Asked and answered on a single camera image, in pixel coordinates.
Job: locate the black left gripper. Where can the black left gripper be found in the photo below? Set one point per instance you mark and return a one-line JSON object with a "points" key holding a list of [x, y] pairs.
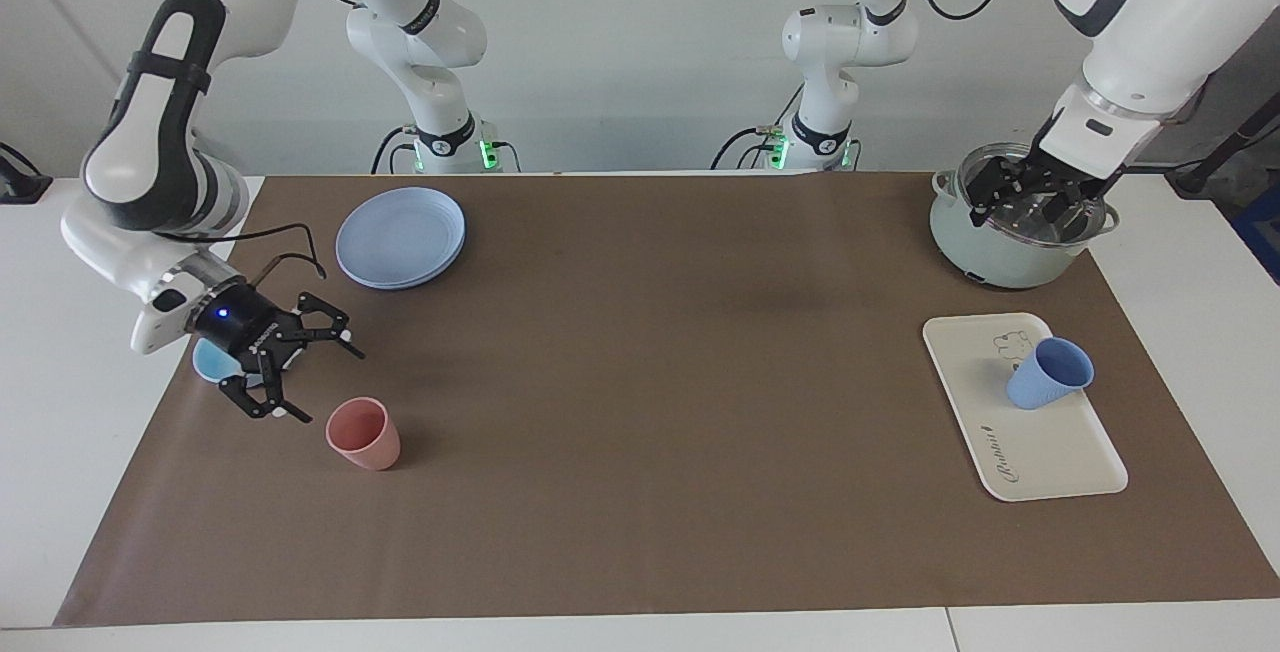
{"points": [[1045, 180]]}

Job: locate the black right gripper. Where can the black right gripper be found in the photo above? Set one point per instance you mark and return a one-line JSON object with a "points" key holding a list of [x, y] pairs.
{"points": [[245, 332]]}

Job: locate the pink plastic cup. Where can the pink plastic cup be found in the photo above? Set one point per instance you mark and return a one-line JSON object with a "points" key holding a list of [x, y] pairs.
{"points": [[370, 447]]}

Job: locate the blue plastic cup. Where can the blue plastic cup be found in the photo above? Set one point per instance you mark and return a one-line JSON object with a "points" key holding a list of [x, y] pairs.
{"points": [[1035, 387]]}

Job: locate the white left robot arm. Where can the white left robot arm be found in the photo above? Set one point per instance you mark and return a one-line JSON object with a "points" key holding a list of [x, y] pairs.
{"points": [[1150, 22]]}

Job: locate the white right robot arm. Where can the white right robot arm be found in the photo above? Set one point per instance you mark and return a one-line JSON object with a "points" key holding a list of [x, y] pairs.
{"points": [[150, 162]]}

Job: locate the cream tray with rabbit print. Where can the cream tray with rabbit print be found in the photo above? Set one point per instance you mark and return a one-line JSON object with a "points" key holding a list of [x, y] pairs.
{"points": [[1040, 452]]}

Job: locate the glass pot lid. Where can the glass pot lid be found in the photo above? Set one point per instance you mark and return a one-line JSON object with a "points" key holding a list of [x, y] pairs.
{"points": [[1030, 222]]}

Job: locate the pale green cooking pot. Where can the pale green cooking pot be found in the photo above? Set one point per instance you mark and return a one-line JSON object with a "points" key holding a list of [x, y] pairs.
{"points": [[990, 257]]}

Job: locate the light blue bowl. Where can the light blue bowl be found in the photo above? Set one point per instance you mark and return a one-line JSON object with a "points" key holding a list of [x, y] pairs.
{"points": [[210, 364]]}

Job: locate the black stand pole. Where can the black stand pole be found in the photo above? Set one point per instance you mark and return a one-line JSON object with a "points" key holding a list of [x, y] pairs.
{"points": [[1190, 180]]}

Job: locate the blue round plate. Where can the blue round plate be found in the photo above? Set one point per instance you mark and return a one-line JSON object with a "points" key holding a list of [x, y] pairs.
{"points": [[400, 237]]}

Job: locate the blue crate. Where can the blue crate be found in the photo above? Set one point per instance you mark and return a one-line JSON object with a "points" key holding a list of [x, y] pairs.
{"points": [[1262, 232]]}

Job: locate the brown table mat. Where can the brown table mat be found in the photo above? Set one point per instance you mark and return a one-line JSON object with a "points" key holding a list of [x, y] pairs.
{"points": [[650, 432]]}

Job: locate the black clamp mount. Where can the black clamp mount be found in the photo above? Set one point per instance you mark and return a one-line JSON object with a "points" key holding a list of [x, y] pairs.
{"points": [[20, 187]]}

